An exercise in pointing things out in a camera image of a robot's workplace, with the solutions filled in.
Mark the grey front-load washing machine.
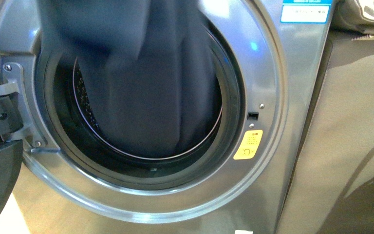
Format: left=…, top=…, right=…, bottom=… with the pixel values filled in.
left=0, top=0, right=335, bottom=234

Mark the orange warning sticker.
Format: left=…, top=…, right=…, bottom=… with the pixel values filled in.
left=233, top=130, right=263, bottom=160

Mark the blue white energy label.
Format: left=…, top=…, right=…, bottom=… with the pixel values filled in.
left=280, top=0, right=333, bottom=24

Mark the dark blue garment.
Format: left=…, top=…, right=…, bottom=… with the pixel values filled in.
left=38, top=0, right=219, bottom=158

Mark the white tape piece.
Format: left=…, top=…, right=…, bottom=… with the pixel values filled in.
left=234, top=230, right=253, bottom=234

